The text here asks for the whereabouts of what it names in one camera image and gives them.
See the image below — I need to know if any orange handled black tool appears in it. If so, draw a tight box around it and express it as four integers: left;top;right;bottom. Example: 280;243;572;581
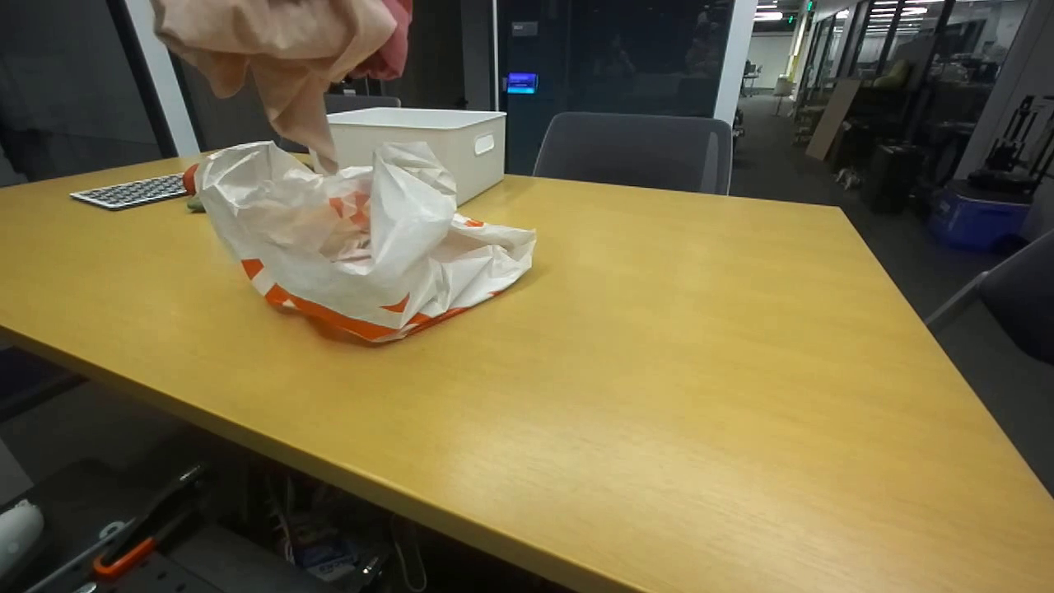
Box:
26;464;212;593

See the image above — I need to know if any white plastic storage bin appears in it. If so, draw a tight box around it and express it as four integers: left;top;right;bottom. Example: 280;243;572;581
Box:
323;105;510;210

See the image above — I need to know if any peach cloth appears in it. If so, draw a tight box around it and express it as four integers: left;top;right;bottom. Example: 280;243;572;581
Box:
153;0;403;170

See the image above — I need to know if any white orange plastic bag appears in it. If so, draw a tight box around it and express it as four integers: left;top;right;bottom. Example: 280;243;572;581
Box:
196;139;539;346

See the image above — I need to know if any blue plastic tub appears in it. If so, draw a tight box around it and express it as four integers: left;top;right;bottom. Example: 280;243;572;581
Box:
930;179;1034;256

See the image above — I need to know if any grey computer keyboard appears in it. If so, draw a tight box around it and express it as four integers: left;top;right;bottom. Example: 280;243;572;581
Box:
69;170;191;214

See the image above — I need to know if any black box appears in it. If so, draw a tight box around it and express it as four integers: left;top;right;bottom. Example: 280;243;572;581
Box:
868;142;925;218

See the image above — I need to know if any dark office chair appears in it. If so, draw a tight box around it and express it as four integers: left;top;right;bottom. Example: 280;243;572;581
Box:
925;227;1054;497

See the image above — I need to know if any dark cabinet with blue light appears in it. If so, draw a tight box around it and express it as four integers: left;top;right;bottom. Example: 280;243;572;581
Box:
492;0;739;174

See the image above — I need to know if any wooden board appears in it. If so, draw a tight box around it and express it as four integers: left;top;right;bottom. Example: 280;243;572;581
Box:
805;74;868;165

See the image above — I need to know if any grey office chair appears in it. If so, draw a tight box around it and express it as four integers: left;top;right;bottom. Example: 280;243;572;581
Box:
529;109;739;196

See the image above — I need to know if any white grey padded roll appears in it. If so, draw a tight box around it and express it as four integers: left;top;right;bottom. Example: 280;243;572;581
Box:
0;497;46;584

